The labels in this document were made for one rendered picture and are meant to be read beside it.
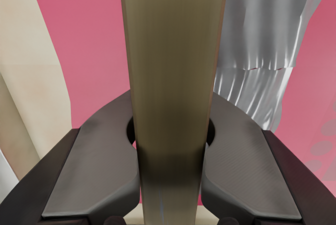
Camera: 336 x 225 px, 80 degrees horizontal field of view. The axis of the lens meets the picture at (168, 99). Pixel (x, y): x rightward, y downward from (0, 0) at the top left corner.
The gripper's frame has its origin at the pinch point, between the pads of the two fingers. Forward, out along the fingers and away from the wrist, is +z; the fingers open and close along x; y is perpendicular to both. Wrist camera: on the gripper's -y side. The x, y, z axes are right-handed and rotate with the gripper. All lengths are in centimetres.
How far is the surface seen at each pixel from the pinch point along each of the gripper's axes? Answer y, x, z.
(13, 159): 8.9, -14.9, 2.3
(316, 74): 1.1, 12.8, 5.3
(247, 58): -0.6, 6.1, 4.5
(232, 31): -2.5, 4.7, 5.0
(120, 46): -1.3, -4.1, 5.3
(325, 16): -3.6, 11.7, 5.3
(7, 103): 3.9, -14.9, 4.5
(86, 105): 4.6, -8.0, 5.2
